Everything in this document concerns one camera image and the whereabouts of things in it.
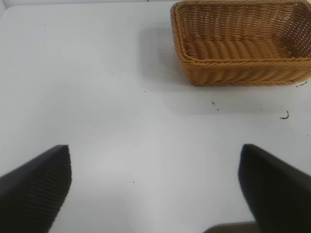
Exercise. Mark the brown woven wicker basket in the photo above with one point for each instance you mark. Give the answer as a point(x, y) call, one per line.
point(243, 70)

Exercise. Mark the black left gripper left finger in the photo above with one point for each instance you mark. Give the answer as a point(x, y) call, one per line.
point(31, 191)

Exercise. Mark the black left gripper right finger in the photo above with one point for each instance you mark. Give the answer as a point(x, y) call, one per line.
point(279, 189)

